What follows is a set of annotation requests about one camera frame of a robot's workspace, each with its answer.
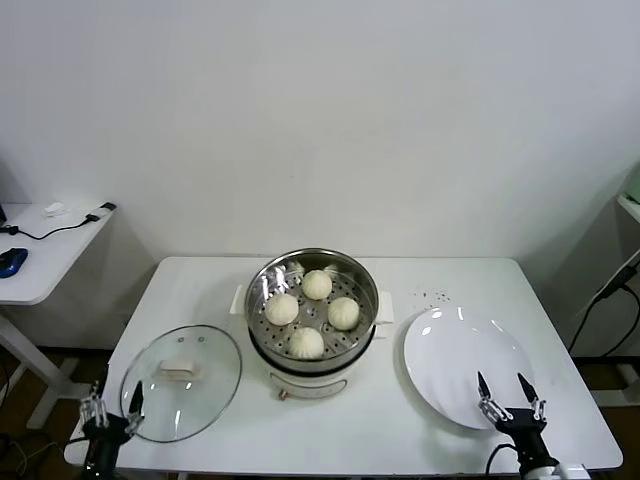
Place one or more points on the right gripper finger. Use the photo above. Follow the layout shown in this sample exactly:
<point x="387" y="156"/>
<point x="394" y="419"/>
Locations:
<point x="539" y="410"/>
<point x="490" y="407"/>

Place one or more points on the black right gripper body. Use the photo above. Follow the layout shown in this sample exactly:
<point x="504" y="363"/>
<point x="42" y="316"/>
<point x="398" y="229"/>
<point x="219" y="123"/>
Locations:
<point x="525" y="430"/>

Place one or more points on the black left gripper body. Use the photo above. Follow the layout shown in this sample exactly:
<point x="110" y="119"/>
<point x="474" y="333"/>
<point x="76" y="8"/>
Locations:
<point x="105" y="435"/>

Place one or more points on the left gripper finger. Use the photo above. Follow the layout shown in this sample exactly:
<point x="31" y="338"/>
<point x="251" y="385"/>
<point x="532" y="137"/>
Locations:
<point x="135" y="412"/>
<point x="95" y="407"/>

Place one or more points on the white steamed baozi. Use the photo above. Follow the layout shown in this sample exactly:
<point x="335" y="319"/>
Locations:
<point x="343" y="313"/>
<point x="317" y="284"/>
<point x="306" y="343"/>
<point x="282" y="308"/>

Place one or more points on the stainless steel steamer basket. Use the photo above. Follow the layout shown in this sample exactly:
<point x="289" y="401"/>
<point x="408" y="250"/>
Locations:
<point x="360" y="287"/>

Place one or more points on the white round plate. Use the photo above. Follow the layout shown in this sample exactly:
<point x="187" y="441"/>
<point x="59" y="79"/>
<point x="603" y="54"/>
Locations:
<point x="450" y="370"/>

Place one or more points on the white side desk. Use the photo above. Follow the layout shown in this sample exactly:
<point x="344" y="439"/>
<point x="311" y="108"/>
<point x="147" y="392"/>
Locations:
<point x="50" y="262"/>

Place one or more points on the blue computer mouse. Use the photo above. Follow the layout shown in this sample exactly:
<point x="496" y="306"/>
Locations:
<point x="11" y="262"/>

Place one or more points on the white electric cooker pot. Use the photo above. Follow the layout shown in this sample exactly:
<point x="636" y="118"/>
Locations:
<point x="305" y="384"/>

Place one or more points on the black and silver adapter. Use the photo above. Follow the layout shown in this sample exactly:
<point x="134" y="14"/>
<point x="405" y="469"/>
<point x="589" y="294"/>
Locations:
<point x="102" y="209"/>

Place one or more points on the small white crumpled object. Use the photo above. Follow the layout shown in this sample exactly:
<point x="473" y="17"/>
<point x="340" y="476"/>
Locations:
<point x="53" y="209"/>

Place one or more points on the pale green appliance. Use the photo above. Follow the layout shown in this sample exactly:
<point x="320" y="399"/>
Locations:
<point x="634" y="182"/>

